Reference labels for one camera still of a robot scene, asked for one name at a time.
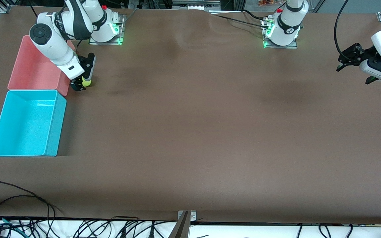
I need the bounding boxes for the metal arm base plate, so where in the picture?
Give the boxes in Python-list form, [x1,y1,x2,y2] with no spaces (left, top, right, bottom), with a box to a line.
[262,17,298,49]
[89,14,125,46]

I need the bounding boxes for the thin grey cable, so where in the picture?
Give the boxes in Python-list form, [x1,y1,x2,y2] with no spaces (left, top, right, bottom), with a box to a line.
[121,8,139,25]

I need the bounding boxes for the small metal edge bracket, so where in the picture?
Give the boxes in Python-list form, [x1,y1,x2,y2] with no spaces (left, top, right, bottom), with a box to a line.
[178,211,197,222]

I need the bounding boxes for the long black looping cable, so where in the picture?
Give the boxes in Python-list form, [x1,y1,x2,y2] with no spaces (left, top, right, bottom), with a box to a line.
[28,0,39,18]
[334,0,350,57]

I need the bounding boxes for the dark metal beam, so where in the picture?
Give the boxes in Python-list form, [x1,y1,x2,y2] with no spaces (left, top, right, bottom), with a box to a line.
[169,212,191,238]

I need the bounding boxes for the pink plastic bin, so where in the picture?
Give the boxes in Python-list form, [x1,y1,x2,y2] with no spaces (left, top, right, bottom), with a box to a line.
[7,35,77,97]

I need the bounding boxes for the aluminium frame bracket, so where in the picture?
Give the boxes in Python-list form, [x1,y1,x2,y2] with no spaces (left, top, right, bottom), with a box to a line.
[0,0,13,14]

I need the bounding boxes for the blue plastic bin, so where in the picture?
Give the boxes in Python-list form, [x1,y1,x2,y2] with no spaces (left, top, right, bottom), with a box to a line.
[0,89,67,157]

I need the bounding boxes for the grey power strip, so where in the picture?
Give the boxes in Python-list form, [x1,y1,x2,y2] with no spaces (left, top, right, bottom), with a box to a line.
[172,0,221,10]

